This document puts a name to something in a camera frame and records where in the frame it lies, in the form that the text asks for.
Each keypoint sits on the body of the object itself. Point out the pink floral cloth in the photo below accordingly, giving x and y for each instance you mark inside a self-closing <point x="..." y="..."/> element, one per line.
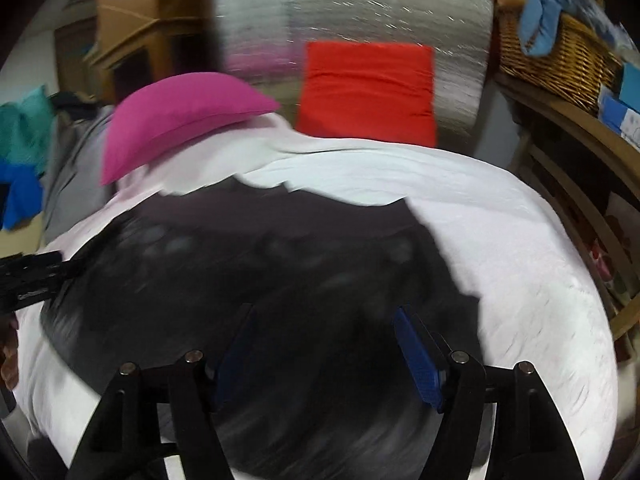
<point x="605" y="265"/>

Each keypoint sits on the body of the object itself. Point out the brown slatted door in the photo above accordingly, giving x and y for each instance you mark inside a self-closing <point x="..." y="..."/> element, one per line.
<point x="75" y="55"/>

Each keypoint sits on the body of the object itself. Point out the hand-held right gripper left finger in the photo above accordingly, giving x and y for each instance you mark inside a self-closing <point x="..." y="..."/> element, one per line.
<point x="235" y="350"/>

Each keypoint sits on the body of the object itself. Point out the teal garment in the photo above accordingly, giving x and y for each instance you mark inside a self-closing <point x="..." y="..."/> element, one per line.
<point x="25" y="130"/>

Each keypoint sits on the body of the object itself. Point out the light blue garment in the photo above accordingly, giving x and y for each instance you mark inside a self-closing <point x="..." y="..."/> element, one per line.
<point x="540" y="15"/>

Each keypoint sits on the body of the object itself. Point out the blue shoe boxes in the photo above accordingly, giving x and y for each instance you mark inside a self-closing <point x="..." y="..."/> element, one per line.
<point x="620" y="120"/>

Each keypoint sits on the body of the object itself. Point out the pink pillow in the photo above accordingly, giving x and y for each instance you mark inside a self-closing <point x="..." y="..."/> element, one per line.
<point x="175" y="115"/>

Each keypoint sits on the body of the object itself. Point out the wooden cabinet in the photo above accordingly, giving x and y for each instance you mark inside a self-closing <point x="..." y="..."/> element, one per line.
<point x="130" y="10"/>

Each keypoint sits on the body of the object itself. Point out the white fleece blanket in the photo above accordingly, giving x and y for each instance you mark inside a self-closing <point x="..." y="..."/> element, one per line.
<point x="525" y="260"/>

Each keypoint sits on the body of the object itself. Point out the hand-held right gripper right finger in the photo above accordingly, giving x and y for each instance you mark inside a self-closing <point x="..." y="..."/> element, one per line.
<point x="420" y="360"/>

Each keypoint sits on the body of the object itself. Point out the grey garment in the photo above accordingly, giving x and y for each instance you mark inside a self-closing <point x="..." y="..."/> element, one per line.
<point x="70" y="185"/>

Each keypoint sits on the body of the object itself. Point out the red pillow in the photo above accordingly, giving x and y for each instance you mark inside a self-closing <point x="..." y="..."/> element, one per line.
<point x="365" y="90"/>

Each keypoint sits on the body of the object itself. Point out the dark navy garment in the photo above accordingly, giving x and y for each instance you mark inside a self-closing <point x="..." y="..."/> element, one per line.
<point x="75" y="102"/>

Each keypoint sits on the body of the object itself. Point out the blue jacket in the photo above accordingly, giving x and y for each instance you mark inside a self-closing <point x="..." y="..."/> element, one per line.
<point x="20" y="190"/>

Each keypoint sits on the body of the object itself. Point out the wooden table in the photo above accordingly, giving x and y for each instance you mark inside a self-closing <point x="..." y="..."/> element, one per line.
<point x="565" y="125"/>

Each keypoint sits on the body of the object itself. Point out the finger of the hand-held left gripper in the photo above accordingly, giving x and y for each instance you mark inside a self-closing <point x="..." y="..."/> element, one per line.
<point x="65" y="267"/>

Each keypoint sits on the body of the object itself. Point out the clear plastic bag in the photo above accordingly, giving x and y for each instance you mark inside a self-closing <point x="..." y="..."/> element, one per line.
<point x="600" y="30"/>

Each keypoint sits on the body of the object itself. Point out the silver foil mat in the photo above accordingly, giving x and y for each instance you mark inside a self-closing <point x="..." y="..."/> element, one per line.
<point x="350" y="5"/>

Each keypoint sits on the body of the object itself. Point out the black puffer jacket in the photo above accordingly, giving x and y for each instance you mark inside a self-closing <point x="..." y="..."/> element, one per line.
<point x="275" y="270"/>

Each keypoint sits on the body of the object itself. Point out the wicker basket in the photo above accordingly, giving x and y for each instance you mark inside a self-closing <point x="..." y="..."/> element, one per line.
<point x="560" y="65"/>

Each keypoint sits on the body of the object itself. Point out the person's left hand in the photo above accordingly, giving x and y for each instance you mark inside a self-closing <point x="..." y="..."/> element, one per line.
<point x="7" y="360"/>

